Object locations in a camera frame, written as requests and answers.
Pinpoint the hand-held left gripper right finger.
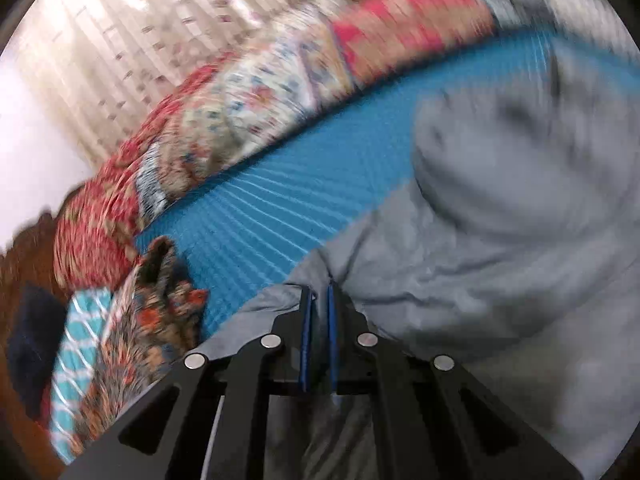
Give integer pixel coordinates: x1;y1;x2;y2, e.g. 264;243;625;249
327;282;583;480

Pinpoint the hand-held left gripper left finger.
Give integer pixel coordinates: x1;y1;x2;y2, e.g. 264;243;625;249
59;285;315;480

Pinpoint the grey garment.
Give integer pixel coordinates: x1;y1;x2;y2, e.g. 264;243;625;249
197;0;640;480

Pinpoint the blue ribbed mat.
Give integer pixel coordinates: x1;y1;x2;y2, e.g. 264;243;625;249
134;27;628;341

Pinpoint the dark floral patterned cloth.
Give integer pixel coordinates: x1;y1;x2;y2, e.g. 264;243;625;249
70;236;210;456

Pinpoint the red floral patterned quilt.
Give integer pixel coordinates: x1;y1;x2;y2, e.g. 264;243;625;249
52;0;496;293

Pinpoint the teal white lattice cloth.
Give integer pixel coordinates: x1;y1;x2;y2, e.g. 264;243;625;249
49;287;113;463

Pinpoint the dark navy cloth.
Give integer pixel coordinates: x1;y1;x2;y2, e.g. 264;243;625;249
7;284;68;418

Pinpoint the brown wooden furniture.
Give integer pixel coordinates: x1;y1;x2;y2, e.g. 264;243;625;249
0;212;68;468

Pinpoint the beige patterned curtain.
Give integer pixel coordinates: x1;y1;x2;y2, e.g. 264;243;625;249
15;0;396;166

